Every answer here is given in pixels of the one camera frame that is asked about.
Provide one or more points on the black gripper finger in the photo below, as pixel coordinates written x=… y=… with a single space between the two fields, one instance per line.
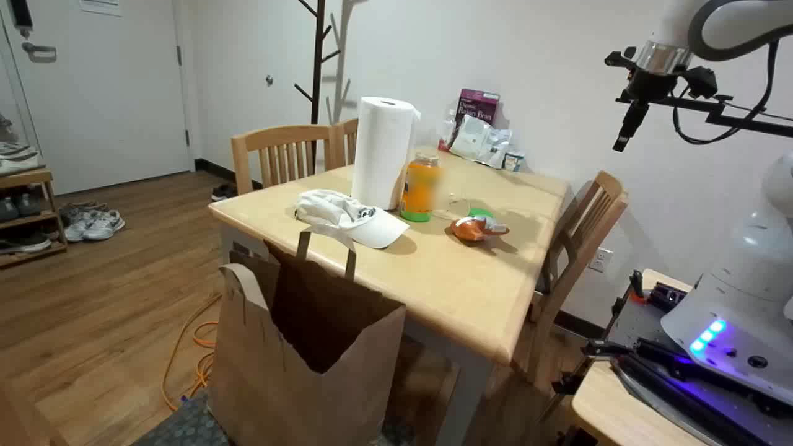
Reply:
x=633 y=126

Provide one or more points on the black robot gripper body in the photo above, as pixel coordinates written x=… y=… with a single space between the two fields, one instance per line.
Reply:
x=655 y=86

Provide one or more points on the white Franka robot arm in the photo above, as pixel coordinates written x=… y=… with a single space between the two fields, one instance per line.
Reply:
x=744 y=273

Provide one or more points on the white plastic bag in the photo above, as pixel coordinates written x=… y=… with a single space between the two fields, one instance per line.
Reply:
x=479 y=143

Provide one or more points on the brown paper bag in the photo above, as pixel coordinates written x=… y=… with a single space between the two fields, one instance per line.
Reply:
x=272 y=374

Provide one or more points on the wooden slat-back chair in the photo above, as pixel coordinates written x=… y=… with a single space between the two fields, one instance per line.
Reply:
x=577 y=239
x=344 y=143

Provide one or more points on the purple box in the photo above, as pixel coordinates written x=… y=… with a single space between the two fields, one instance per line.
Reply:
x=479 y=105

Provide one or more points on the black orange bar clamp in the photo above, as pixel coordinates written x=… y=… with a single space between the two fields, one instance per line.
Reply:
x=656 y=294

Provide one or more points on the green round lid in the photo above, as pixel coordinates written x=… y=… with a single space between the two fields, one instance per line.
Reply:
x=480 y=215

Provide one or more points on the orange juice bottle green cap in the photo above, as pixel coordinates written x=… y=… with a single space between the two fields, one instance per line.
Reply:
x=420 y=190

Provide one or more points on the light wooden dining table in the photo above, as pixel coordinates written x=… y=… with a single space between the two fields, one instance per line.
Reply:
x=461 y=282

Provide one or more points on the white paper towel roll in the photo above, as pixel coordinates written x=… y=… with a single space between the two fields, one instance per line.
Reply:
x=383 y=151

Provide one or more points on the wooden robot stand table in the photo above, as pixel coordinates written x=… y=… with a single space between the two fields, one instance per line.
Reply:
x=614 y=413

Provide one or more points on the dark wooden coat rack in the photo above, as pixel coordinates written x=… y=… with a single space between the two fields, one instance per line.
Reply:
x=317 y=75

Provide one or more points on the wooden chair back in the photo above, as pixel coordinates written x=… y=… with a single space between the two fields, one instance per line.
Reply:
x=280 y=152

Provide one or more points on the white door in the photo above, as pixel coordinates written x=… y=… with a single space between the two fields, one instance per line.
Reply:
x=107 y=100

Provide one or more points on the grey patterned rug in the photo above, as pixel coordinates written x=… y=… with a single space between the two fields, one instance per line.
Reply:
x=187 y=428

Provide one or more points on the grey white sneakers pair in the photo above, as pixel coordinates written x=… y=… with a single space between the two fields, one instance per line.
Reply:
x=94 y=224

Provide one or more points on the wooden shoe rack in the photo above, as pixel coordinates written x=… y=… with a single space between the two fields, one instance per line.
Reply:
x=38 y=215

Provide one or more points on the white shoes pair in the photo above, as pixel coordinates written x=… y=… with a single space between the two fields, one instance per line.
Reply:
x=16 y=152

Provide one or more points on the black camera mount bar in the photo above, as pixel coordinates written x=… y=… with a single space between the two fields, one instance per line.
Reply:
x=744 y=120

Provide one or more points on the white wall outlet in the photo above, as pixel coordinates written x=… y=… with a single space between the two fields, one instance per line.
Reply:
x=601 y=261

